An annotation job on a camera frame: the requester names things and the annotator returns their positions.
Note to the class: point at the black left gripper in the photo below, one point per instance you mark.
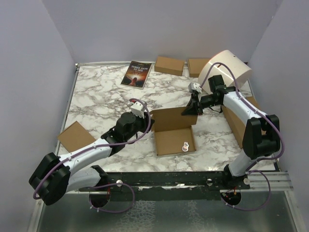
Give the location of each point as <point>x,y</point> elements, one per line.
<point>145,122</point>

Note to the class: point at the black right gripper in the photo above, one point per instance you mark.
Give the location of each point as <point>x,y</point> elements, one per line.
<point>193,108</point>

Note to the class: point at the cardboard box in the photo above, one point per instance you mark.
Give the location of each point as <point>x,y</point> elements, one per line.
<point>75,137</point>
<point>171,130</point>
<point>195,66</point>
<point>169,66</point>
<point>237,110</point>

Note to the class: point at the small cartoon figure eraser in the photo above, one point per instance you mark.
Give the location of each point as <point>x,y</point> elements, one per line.
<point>185,147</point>

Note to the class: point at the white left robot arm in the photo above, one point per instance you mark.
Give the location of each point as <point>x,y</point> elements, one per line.
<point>56,175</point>

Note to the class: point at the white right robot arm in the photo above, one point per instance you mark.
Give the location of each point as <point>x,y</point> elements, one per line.
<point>260,139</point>

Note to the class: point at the Three Days To See book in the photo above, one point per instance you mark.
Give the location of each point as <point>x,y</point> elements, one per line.
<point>136,74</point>

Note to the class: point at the white cylindrical drum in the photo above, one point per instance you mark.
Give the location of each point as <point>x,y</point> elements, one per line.
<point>240,70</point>

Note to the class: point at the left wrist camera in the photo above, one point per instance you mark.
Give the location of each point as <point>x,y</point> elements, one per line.
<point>138,108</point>

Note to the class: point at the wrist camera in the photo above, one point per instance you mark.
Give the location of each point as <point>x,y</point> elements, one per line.
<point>138,108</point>
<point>194,87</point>

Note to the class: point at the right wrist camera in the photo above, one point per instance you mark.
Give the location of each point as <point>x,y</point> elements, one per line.
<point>194,87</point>

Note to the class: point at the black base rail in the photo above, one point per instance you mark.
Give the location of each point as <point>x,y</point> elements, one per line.
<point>169,186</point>

